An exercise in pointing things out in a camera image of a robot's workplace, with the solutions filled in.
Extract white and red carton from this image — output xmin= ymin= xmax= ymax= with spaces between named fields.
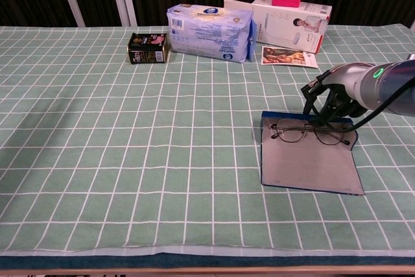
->
xmin=223 ymin=0 xmax=333 ymax=54

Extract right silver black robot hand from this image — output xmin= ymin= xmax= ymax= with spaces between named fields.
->
xmin=313 ymin=63 xmax=367 ymax=126

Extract dark teal table underlay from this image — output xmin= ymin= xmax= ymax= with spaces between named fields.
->
xmin=0 ymin=251 xmax=415 ymax=271

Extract thin-framed eyeglasses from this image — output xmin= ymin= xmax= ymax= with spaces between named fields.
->
xmin=270 ymin=118 xmax=351 ymax=147

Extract small black packet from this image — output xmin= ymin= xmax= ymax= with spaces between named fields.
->
xmin=127 ymin=32 xmax=171 ymax=65

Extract food photo card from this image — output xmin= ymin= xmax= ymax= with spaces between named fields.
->
xmin=261 ymin=45 xmax=318 ymax=69

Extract light blue tissue pack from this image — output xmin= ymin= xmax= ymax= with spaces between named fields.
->
xmin=166 ymin=3 xmax=258 ymax=63

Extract blue box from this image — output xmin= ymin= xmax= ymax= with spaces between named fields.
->
xmin=261 ymin=110 xmax=366 ymax=196

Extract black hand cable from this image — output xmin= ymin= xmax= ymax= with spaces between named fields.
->
xmin=301 ymin=75 xmax=415 ymax=134

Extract green white checked tablecloth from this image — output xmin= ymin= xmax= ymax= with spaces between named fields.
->
xmin=0 ymin=23 xmax=415 ymax=257

